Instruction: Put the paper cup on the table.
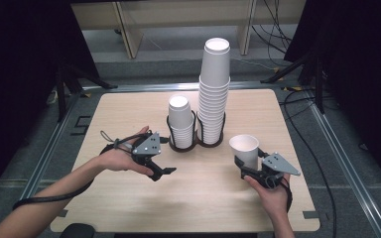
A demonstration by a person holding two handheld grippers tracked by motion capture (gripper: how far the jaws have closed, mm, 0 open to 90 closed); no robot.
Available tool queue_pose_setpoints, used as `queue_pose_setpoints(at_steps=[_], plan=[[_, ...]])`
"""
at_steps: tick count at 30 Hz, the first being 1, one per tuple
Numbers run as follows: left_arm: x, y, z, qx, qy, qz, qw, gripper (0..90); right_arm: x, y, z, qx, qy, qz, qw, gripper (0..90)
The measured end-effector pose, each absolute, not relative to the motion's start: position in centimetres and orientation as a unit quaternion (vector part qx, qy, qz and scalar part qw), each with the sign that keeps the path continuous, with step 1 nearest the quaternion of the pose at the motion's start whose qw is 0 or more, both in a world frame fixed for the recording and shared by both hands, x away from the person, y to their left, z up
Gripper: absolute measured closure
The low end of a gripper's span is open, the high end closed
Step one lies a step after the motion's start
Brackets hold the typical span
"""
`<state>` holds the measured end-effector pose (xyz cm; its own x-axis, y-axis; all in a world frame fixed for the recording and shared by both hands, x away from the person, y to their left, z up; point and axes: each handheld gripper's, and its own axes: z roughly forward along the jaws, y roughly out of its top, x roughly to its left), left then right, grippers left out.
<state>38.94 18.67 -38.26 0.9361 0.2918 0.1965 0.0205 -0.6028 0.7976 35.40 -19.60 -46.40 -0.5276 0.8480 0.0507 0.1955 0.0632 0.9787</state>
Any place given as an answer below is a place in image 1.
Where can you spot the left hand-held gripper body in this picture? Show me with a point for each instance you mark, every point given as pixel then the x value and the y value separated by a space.
pixel 147 145

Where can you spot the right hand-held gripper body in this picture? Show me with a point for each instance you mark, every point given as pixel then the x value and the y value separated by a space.
pixel 276 165

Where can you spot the single white paper cup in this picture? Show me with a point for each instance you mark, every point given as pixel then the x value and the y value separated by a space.
pixel 244 155

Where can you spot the stack of white paper cups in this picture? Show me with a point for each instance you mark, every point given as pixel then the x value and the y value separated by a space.
pixel 214 86
pixel 180 115

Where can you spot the person's left hand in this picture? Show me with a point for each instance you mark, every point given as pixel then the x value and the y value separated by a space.
pixel 119 160

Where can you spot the person's right hand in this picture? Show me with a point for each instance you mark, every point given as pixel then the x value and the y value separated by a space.
pixel 274 198

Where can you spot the black metal stand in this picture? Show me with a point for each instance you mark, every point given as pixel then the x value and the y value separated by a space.
pixel 318 82
pixel 63 89

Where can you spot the black rounded object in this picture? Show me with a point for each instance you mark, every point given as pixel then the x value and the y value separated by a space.
pixel 77 230

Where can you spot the black curtain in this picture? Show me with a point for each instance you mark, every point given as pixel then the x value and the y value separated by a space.
pixel 20 66
pixel 360 66

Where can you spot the pale desk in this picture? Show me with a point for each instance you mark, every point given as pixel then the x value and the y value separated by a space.
pixel 185 10

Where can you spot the aluminium floor rail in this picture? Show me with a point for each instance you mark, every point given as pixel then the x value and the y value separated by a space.
pixel 49 148
pixel 344 158

